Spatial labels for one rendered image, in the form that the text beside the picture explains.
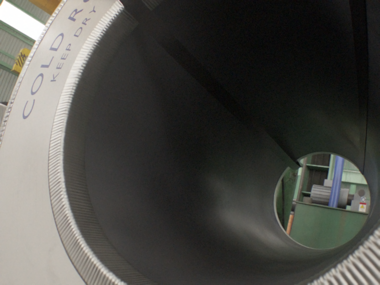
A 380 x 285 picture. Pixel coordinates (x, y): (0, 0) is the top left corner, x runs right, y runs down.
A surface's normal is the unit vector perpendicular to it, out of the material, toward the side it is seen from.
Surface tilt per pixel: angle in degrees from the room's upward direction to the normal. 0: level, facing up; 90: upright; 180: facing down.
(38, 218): 90
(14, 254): 90
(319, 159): 90
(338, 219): 90
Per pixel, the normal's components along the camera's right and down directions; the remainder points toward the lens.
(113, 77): 0.72, 0.28
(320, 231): -0.56, -0.30
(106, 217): 0.66, -0.72
